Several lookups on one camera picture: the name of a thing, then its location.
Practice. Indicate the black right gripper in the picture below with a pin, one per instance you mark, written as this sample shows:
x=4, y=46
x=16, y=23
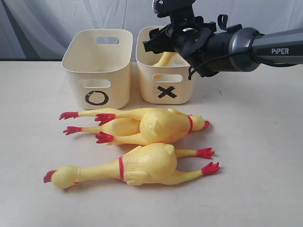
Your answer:
x=188, y=39

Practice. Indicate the broken chicken head and neck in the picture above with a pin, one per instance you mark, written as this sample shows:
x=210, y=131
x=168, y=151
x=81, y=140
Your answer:
x=165, y=59

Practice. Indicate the headless yellow chicken body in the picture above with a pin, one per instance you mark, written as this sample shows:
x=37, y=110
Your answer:
x=155, y=125

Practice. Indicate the whole rubber chicken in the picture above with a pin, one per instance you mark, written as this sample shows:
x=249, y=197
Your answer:
x=153, y=163
x=127, y=122

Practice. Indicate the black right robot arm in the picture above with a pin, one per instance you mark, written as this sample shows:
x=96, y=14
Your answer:
x=236, y=49

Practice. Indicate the cream bin marked X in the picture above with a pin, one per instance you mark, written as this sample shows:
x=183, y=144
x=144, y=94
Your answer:
x=162, y=85

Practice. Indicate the cream bin marked O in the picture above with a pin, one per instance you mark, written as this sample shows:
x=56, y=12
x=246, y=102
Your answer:
x=98, y=65

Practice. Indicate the whole rubber chicken front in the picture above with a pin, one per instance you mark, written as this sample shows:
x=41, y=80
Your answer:
x=153, y=163

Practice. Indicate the blue-grey backdrop curtain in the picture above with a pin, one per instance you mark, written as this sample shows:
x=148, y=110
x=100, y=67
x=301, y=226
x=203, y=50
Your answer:
x=43, y=29

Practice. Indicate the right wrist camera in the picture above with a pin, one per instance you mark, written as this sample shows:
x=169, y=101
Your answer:
x=177, y=10

